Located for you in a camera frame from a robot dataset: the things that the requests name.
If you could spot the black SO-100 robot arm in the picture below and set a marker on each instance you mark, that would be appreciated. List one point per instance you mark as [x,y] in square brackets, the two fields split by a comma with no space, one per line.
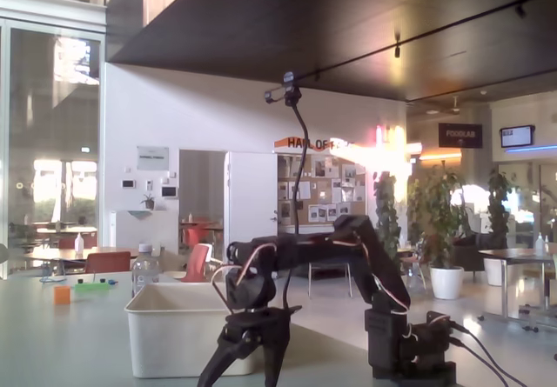
[374,265]

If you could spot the white plastic bin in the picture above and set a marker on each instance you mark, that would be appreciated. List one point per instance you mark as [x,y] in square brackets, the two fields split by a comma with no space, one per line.
[174,339]

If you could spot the green flat block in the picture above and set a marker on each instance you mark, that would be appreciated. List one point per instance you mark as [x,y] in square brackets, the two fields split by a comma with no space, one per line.
[91,287]

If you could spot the orange cube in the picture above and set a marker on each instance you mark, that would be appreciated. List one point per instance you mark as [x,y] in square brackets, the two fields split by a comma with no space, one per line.
[62,295]

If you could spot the coral plastic chair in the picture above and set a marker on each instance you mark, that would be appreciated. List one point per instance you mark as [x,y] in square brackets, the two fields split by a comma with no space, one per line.
[198,261]

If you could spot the white door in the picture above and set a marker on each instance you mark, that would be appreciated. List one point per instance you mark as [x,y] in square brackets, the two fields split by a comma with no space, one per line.
[252,204]

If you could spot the dark blue metal chair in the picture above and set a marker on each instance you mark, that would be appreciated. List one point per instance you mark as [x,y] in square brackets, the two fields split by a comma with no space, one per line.
[349,280]

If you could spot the clear plastic water bottle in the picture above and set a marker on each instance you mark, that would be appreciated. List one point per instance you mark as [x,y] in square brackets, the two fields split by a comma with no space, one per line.
[145,271]

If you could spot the white cabinet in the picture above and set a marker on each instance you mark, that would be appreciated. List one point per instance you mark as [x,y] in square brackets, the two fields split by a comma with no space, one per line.
[143,235]

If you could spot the cork bulletin board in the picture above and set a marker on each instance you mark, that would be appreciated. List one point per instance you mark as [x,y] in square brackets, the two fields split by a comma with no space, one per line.
[326,187]

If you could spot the small potted shelf plant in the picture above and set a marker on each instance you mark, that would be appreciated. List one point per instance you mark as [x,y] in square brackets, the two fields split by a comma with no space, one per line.
[149,202]

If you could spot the dark red chair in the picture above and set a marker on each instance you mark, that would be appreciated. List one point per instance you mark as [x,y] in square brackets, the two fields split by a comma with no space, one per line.
[108,262]

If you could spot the climbing green plant column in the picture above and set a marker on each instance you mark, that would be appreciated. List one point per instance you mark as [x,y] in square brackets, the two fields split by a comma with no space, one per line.
[387,208]

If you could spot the clear sanitiser pump bottle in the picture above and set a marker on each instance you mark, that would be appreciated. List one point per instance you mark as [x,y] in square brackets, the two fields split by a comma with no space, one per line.
[540,245]
[79,244]

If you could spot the large white plant pot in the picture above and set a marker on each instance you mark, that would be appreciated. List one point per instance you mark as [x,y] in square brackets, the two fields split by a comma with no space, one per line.
[448,282]

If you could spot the bushy green indoor plant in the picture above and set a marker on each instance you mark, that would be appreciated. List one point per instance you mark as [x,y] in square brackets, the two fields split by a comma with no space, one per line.
[439,213]

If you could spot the black webcam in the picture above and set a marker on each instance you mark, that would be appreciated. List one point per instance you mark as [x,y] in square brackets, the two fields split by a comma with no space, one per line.
[287,91]

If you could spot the small white plant pot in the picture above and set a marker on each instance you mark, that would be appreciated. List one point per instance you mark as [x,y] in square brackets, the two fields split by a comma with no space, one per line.
[494,271]

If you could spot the slim tall green plant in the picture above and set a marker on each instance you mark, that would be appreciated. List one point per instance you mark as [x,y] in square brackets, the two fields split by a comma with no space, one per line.
[498,213]

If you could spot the black foodlab sign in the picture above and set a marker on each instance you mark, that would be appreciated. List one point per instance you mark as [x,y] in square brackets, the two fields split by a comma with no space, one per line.
[460,135]

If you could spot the wooden table metal legs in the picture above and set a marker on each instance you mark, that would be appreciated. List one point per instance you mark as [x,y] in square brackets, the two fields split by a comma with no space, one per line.
[522,254]

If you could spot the black track spotlight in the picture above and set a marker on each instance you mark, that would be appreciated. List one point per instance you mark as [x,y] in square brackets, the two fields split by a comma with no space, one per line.
[397,50]
[520,9]

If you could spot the black gooseneck clamp mount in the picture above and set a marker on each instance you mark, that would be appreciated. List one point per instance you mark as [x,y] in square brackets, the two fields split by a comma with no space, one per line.
[300,178]

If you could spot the white wall poster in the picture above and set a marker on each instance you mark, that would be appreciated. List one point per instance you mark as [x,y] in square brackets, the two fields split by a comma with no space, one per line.
[153,158]

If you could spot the wall monitor screen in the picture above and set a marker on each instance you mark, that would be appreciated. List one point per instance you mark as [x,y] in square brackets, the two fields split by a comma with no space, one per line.
[517,136]

